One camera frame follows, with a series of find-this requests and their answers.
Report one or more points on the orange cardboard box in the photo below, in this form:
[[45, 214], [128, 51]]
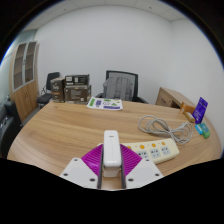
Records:
[[186, 108]]

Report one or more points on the cream power strip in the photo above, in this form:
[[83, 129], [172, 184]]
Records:
[[160, 151]]

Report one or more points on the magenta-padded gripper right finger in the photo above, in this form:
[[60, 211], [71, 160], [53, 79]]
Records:
[[145, 170]]

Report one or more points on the flat dark printed box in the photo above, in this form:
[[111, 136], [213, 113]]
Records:
[[77, 80]]

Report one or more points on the white charger block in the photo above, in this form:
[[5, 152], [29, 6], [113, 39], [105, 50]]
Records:
[[111, 150]]

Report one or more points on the small black chair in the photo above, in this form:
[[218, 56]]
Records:
[[51, 80]]

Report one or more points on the purple standing card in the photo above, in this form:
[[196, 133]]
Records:
[[200, 110]]

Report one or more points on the black sofa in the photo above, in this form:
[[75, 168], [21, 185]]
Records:
[[8, 130]]

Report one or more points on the white printed paper sheet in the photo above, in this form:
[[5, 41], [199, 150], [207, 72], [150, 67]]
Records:
[[105, 104]]

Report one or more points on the black mesh office chair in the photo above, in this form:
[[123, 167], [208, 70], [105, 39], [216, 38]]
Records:
[[121, 73]]

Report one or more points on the wooden glass-door cabinet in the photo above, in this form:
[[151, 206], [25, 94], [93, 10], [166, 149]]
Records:
[[28, 96]]

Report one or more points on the wooden side desk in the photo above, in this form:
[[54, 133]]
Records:
[[166, 96]]

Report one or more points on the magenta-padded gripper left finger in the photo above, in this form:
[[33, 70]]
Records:
[[75, 170]]

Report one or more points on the grey backpack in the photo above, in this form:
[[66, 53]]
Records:
[[116, 88]]

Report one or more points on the small brown cardboard box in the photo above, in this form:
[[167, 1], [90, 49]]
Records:
[[57, 90]]

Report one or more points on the small blue box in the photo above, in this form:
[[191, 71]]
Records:
[[199, 129]]

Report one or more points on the small tan box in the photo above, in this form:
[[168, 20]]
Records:
[[190, 117]]

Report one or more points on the green flat box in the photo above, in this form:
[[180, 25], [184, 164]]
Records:
[[205, 131]]

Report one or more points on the large dark printed box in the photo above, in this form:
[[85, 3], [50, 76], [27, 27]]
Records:
[[77, 95]]

